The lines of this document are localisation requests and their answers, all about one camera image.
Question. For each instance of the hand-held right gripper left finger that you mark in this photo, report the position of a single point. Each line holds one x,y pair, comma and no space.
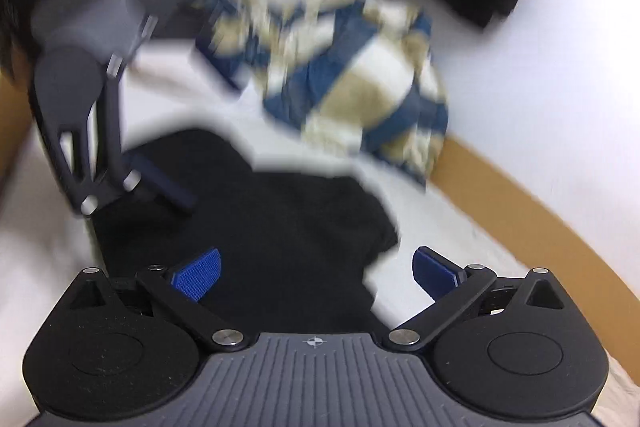
197,274

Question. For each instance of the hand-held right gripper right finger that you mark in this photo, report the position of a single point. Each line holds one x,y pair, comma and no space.
435,274

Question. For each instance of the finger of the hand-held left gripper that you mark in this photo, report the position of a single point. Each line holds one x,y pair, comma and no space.
155,179
170,14

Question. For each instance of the black pants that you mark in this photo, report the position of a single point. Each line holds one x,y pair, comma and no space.
280,232

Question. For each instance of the white bed sheet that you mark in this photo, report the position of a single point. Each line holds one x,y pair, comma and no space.
175,102

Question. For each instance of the blue beige checkered duvet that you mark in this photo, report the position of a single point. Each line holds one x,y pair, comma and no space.
350,82

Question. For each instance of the hanging black garment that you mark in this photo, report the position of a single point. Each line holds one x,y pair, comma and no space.
475,4

